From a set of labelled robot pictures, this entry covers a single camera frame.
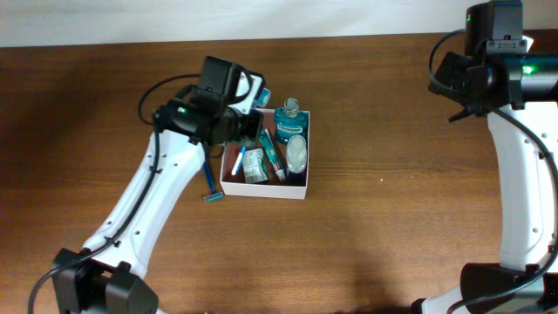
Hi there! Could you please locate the green toothpaste tube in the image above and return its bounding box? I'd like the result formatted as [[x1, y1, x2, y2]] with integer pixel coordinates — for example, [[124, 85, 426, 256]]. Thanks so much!
[[260, 129, 286, 181]]

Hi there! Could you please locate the blue white toothbrush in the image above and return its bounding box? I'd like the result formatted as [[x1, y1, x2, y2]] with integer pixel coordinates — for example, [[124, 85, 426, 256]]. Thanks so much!
[[231, 88, 271, 175]]

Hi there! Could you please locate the green white soap box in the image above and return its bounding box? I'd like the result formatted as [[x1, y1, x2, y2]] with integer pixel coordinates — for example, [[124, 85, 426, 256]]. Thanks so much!
[[242, 148, 269, 184]]

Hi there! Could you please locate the teal mouthwash bottle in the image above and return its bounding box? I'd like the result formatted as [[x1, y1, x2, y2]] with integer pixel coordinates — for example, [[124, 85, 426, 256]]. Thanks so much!
[[274, 98, 309, 145]]

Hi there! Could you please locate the dark blue pump bottle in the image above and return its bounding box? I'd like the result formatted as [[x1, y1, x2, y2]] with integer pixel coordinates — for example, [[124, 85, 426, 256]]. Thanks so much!
[[286, 135, 308, 183]]

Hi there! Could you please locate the blue disposable razor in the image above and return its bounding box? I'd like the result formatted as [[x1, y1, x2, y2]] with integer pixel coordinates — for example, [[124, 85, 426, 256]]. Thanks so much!
[[203, 160, 223, 202]]

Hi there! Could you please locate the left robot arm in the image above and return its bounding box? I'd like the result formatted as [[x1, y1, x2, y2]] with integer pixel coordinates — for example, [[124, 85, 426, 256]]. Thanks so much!
[[50, 98, 263, 313]]

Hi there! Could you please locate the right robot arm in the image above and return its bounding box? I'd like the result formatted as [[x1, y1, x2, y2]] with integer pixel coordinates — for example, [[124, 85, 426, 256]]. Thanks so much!
[[411, 52, 557, 313]]

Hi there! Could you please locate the pink open cardboard box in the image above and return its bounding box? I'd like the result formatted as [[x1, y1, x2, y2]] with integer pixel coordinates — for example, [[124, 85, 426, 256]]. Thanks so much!
[[219, 108, 310, 200]]

